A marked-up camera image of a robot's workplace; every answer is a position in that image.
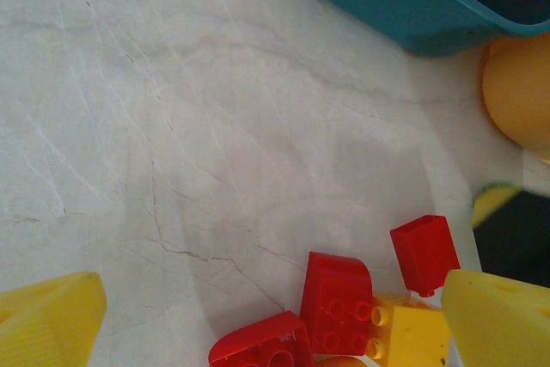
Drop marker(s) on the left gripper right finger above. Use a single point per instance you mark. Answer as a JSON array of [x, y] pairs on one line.
[[498, 324]]

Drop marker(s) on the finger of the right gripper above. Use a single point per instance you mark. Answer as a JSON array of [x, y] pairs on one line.
[[494, 203]]

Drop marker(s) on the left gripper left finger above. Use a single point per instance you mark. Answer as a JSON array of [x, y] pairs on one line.
[[43, 324]]

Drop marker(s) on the orange plastic container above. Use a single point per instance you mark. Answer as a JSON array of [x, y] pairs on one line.
[[520, 92]]

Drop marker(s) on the red lego brick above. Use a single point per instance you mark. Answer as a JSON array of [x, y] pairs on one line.
[[335, 294], [258, 345], [425, 255]]

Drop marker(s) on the yellow lego brick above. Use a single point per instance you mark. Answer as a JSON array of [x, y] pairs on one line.
[[412, 337]]

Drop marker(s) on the orange curved lego piece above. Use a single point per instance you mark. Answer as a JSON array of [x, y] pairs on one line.
[[341, 362]]

